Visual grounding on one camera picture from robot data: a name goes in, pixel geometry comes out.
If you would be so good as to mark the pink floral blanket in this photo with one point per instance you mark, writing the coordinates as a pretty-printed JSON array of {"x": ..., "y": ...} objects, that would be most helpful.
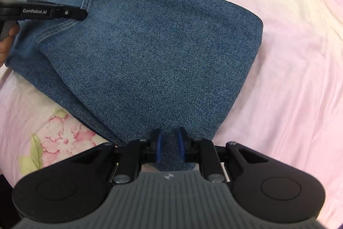
[{"x": 281, "y": 57}]

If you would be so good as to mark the person's left hand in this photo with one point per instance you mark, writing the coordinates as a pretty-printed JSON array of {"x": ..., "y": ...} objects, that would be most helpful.
[{"x": 6, "y": 49}]

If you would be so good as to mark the blue denim pants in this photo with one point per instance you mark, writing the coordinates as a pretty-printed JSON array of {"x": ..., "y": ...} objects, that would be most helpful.
[{"x": 150, "y": 57}]

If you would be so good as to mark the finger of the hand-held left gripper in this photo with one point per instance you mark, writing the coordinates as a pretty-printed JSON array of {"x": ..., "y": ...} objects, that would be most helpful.
[{"x": 71, "y": 13}]

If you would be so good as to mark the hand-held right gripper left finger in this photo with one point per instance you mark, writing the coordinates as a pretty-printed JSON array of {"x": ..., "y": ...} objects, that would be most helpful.
[{"x": 159, "y": 147}]

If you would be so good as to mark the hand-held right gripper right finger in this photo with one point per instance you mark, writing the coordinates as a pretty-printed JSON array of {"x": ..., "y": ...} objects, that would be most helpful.
[{"x": 182, "y": 146}]

